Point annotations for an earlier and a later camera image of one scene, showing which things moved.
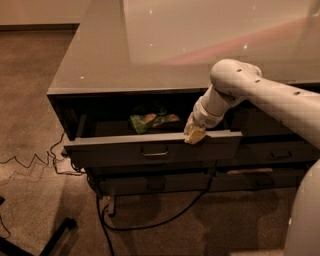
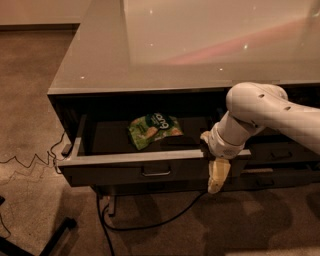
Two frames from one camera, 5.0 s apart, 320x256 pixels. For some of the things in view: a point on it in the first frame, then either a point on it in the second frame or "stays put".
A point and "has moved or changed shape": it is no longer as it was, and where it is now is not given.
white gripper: (204, 117) -> (224, 145)
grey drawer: (254, 182) stays put
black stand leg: (10, 248) stays put
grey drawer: (108, 140) has moved or changed shape
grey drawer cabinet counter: (131, 77) stays put
